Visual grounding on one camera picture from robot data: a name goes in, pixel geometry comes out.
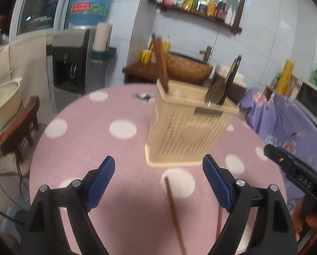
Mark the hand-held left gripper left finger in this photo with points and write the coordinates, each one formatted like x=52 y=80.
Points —
x=100 y=186

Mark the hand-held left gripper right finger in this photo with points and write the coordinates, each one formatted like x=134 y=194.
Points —
x=216 y=186

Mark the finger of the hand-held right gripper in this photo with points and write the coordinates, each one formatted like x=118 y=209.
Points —
x=280 y=158

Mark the brown wooden chopstick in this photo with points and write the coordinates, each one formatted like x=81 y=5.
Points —
x=219 y=223
x=162 y=63
x=174 y=212
x=155 y=45

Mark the cream plastic utensil holder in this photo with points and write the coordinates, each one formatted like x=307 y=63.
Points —
x=185 y=135

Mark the metal spoon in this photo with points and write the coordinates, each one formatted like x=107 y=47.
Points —
x=215 y=91

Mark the plain black chopstick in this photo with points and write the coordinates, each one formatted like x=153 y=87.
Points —
x=238 y=65

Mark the black chopstick with gold band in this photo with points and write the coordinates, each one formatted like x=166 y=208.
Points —
x=232 y=67

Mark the purple floral cloth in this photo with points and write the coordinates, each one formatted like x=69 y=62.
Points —
x=280 y=117

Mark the white microwave oven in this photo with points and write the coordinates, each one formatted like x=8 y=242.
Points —
x=309 y=98

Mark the tall yellow packet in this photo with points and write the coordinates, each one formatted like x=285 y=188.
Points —
x=285 y=77

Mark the dark wooden stool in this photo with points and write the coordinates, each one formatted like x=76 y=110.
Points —
x=23 y=122

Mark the cream and brown box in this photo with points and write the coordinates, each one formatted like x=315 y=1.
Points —
x=222 y=70

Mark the woven basket basin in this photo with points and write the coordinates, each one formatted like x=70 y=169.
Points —
x=190 y=69

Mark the dark wooden counter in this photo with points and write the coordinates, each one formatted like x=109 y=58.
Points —
x=140 y=71

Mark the brass faucet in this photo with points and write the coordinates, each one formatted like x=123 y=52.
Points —
x=207 y=54

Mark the white cooking pot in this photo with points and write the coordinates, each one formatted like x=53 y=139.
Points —
x=2 y=98

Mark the yellow cup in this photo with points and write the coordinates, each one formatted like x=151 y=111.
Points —
x=146 y=57

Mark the grey water dispenser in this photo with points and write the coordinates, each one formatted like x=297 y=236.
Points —
x=68 y=47

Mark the beige cloth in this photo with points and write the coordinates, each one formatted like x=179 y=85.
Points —
x=28 y=58

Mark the yellow soap bottle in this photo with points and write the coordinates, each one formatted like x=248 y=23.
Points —
x=167 y=45

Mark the white paper roll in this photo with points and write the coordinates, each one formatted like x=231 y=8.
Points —
x=102 y=35

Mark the row of bottles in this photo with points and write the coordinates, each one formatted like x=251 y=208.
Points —
x=211 y=6

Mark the blue water bottle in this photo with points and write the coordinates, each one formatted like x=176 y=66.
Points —
x=89 y=8

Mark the glass window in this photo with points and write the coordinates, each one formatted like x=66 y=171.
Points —
x=39 y=5

